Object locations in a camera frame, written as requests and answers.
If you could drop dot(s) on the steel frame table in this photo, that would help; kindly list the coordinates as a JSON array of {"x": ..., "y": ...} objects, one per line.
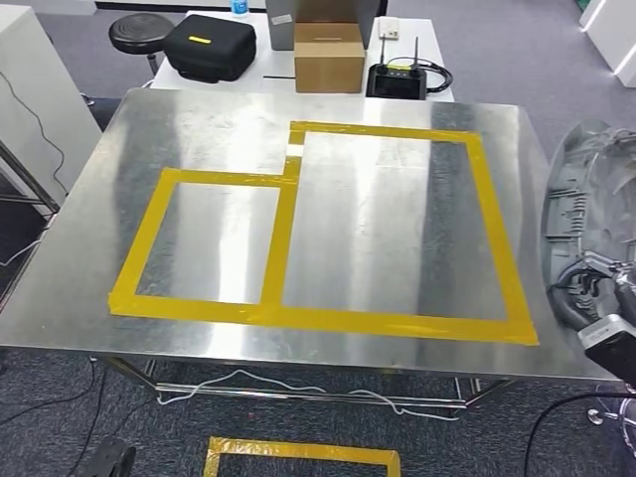
[{"x": 25, "y": 178}]

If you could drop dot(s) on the small white device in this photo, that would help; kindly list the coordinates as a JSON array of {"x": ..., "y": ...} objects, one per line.
[{"x": 389, "y": 28}]

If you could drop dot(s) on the grey plastic wheel hubcap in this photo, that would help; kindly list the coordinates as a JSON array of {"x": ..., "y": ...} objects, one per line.
[{"x": 586, "y": 197}]

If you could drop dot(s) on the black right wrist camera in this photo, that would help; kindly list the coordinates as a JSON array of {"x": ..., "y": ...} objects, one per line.
[{"x": 613, "y": 349}]

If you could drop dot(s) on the white cabinet panel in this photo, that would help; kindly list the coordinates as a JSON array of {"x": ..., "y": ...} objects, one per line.
[{"x": 29, "y": 85}]

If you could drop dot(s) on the chrome stool base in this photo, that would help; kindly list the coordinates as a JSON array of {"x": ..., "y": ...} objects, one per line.
[{"x": 611, "y": 421}]

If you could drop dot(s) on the black router with antennas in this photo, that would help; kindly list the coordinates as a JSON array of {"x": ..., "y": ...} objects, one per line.
[{"x": 397, "y": 84}]

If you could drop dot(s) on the brown cardboard box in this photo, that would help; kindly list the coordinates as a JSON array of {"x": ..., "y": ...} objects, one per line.
[{"x": 328, "y": 66}]

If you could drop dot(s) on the black round stool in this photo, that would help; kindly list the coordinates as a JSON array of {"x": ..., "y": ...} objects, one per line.
[{"x": 139, "y": 33}]

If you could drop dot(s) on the white lit plinth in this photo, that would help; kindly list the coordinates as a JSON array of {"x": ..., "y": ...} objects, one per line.
[{"x": 611, "y": 39}]

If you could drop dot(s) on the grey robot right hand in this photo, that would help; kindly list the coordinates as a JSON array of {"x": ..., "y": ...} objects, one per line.
[{"x": 571, "y": 309}]

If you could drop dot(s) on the black case yellow label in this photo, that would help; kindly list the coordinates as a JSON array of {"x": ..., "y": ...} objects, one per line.
[{"x": 208, "y": 49}]

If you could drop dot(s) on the blue-label water bottle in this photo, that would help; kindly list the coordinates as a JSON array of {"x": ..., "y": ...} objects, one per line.
[{"x": 239, "y": 6}]

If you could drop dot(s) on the yellow floor tape square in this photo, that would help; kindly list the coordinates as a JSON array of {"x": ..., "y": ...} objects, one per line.
[{"x": 298, "y": 451}]

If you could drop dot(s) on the stainless steel workbench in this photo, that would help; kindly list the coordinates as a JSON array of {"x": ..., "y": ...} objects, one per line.
[{"x": 223, "y": 131}]

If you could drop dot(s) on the white desk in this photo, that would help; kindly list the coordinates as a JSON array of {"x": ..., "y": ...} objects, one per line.
[{"x": 278, "y": 69}]

